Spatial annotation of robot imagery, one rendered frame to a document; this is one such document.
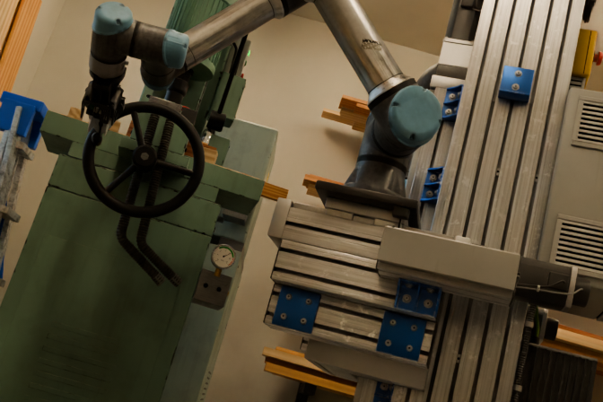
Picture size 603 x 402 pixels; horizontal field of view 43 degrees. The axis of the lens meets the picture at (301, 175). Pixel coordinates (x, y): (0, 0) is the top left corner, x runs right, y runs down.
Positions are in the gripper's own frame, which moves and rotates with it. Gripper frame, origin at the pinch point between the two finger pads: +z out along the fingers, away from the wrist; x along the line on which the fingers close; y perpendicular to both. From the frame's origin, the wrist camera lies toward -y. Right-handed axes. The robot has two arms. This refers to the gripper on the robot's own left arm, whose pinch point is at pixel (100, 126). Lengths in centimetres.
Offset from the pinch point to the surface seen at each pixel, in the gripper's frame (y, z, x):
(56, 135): -12.4, 19.9, -13.2
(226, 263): 11.0, 25.9, 36.8
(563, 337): -95, 167, 228
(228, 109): -56, 35, 30
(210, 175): -12.1, 20.5, 27.9
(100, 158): -9.6, 21.5, -0.9
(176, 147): -9.8, 10.9, 17.6
